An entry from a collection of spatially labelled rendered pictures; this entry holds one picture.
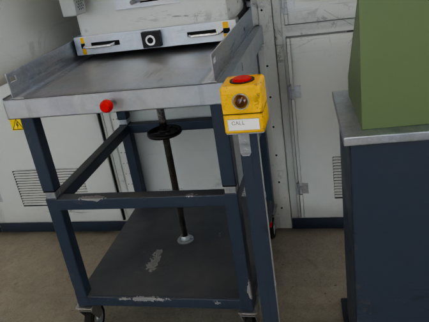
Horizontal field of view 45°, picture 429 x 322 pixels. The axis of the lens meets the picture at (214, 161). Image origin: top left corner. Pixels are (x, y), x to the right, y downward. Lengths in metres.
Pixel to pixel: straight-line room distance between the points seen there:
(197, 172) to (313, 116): 0.53
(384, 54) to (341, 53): 0.80
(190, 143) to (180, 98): 0.82
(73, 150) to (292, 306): 1.11
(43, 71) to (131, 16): 0.32
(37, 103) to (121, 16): 0.44
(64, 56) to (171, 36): 0.35
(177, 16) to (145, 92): 0.42
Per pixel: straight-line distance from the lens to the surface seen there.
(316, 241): 2.11
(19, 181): 2.49
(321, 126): 1.96
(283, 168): 2.07
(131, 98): 1.32
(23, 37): 1.83
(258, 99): 1.00
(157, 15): 1.67
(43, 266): 2.32
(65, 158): 2.30
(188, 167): 2.13
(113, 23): 1.72
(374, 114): 1.13
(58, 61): 1.69
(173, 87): 1.28
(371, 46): 1.08
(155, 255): 1.85
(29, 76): 1.55
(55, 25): 1.95
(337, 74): 1.90
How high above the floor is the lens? 1.18
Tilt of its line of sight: 24 degrees down
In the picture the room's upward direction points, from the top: 9 degrees counter-clockwise
